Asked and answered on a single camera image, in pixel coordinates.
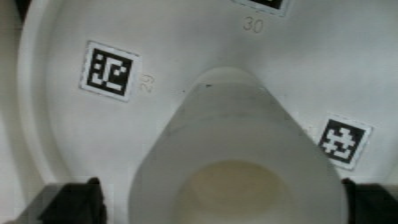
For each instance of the white round table top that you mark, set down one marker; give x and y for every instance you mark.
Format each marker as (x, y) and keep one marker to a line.
(114, 54)

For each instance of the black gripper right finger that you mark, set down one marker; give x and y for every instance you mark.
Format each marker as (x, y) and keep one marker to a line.
(372, 203)

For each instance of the white cylindrical table leg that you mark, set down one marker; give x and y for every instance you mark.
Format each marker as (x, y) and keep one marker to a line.
(235, 170)

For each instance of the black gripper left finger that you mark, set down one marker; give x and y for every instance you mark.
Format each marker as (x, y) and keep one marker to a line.
(68, 204)

